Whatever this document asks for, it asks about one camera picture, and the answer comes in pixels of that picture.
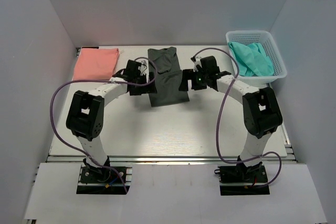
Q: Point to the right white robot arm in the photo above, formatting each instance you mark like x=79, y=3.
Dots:
x=261, y=112

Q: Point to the teal t-shirt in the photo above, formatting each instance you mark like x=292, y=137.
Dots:
x=252, y=60

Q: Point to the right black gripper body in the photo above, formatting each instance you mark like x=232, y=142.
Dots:
x=198, y=77

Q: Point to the dark grey t-shirt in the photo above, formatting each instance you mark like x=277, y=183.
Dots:
x=169, y=78

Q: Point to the folded pink t-shirt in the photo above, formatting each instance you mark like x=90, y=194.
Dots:
x=96, y=64

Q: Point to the aluminium rail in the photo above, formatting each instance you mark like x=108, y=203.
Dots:
x=76, y=159

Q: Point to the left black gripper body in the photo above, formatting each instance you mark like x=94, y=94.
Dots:
x=143, y=89

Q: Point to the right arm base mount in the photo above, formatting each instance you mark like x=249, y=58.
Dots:
x=238, y=181

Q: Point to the white plastic basket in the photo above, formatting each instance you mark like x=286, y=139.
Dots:
x=265, y=38

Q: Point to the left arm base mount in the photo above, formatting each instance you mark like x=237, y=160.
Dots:
x=101, y=181

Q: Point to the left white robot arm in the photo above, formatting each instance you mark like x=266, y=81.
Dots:
x=86, y=114

